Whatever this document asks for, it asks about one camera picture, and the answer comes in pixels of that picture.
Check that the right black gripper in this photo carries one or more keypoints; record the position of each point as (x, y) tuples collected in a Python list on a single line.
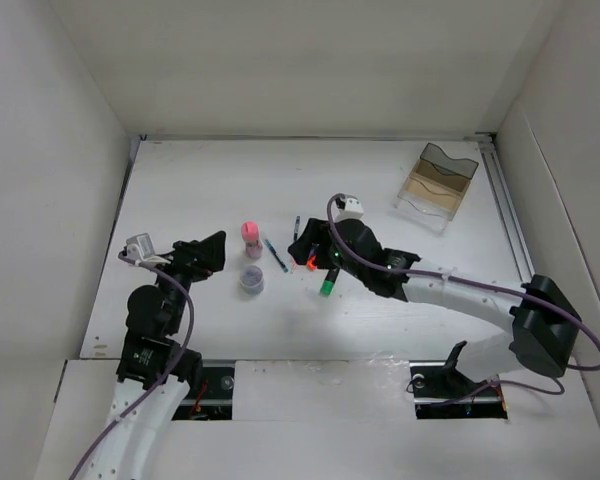
[(315, 231)]

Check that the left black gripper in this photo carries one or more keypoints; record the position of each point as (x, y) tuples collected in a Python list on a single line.
[(199, 258)]

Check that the dark blue pen refill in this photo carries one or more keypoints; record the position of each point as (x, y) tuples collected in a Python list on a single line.
[(296, 228)]

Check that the blue gel pen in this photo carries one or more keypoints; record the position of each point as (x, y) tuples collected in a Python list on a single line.
[(276, 256)]

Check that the pink capped marker tube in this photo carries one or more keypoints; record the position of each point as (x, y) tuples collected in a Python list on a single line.
[(251, 237)]

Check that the clear paperclip jar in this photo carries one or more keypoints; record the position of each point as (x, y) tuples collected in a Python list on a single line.
[(251, 280)]

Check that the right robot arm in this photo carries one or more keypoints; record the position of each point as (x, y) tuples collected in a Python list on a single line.
[(538, 324)]

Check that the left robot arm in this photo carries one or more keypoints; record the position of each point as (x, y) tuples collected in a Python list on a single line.
[(156, 370)]

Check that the orange cap black highlighter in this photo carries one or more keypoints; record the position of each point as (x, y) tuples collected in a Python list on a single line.
[(311, 263)]

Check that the green cap black highlighter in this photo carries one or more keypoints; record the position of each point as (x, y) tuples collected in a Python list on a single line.
[(329, 282)]

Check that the tiered clear desk organizer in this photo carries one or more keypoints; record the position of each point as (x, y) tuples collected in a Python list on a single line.
[(435, 188)]

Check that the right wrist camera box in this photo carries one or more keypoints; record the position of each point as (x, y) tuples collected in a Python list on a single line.
[(349, 207)]

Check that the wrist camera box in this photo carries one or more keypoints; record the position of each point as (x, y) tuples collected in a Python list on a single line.
[(139, 247), (349, 207)]

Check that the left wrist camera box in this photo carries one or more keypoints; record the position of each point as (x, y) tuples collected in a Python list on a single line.
[(139, 247)]

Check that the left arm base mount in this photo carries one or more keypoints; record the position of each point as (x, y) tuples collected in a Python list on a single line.
[(212, 400)]

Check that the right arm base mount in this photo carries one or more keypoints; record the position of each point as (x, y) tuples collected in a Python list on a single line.
[(441, 392)]

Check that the aluminium rail right side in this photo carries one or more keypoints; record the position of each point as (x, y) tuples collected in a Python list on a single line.
[(505, 207)]

